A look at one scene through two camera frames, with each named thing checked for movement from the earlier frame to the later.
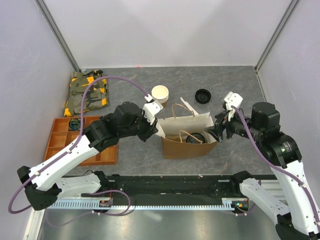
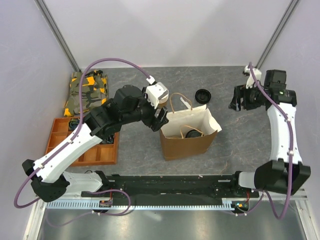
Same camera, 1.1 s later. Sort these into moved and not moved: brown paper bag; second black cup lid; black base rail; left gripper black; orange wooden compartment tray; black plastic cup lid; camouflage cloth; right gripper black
Moved: left gripper black; black plastic cup lid; right gripper black; brown paper bag
Not moved: black base rail; camouflage cloth; second black cup lid; orange wooden compartment tray
